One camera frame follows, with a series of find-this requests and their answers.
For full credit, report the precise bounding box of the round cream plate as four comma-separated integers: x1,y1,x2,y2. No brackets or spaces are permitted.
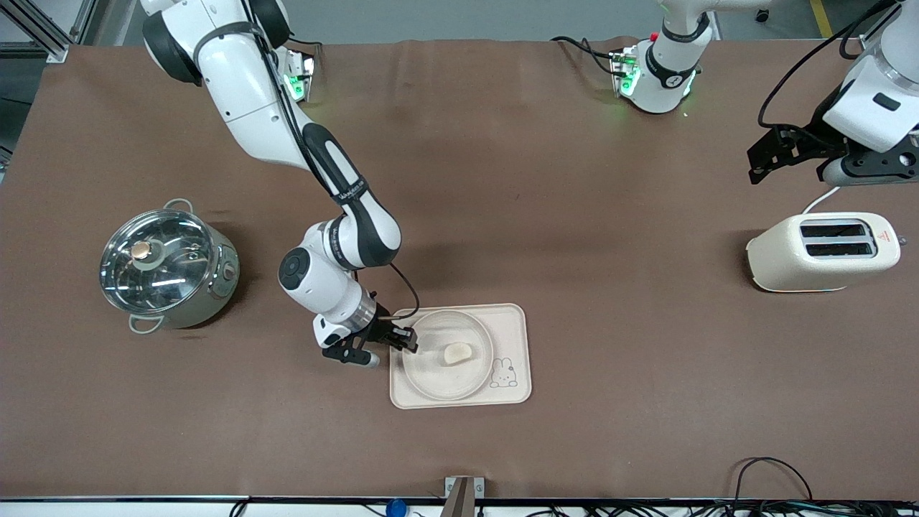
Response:
402,309,494,401

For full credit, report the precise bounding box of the cream rabbit print tray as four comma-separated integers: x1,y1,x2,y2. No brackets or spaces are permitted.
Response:
389,303,533,410

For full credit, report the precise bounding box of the cream two-slot toaster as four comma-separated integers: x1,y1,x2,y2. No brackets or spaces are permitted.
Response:
745,212,907,294

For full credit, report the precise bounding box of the pale green electric pot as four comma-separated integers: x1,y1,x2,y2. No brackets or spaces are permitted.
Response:
99,199,241,335

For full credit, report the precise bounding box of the glass pot lid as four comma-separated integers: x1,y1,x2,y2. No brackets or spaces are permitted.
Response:
99,210,216,317

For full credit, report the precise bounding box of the brown table mat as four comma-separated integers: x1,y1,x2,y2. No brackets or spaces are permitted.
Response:
0,36,919,501

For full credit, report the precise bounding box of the white toaster power cable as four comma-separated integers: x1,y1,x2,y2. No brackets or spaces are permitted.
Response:
803,187,841,215

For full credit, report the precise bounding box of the grey metal bracket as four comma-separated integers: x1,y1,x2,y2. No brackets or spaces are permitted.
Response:
444,475,485,517

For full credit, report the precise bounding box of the black left arm base cable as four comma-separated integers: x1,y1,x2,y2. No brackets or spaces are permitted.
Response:
551,36,620,76

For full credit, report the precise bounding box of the black looped cable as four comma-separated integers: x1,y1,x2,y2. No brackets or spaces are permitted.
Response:
731,457,816,517

